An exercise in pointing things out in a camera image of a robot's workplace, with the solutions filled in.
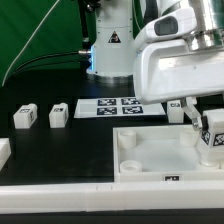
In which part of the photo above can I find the black cable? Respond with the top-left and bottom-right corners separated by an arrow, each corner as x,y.
6,0 -> 93,81

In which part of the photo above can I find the white square tabletop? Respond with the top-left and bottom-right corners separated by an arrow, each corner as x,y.
113,125 -> 224,183

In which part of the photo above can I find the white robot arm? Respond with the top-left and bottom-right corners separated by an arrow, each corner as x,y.
84,0 -> 224,130

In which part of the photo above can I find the white cable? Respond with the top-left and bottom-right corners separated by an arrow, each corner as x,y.
0,0 -> 63,88

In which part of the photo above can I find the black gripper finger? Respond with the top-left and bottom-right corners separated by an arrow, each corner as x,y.
180,97 -> 202,131

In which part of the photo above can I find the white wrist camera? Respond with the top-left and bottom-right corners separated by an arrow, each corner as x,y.
134,7 -> 197,50

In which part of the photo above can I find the white sheet with tags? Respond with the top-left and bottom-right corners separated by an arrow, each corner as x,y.
74,97 -> 165,118

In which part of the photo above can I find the white L-shaped fence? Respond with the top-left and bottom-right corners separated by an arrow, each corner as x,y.
0,137 -> 224,214

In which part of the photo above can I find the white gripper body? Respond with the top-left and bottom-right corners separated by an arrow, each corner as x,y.
134,39 -> 224,104

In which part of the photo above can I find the green backdrop curtain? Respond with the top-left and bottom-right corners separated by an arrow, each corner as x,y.
0,0 -> 161,87

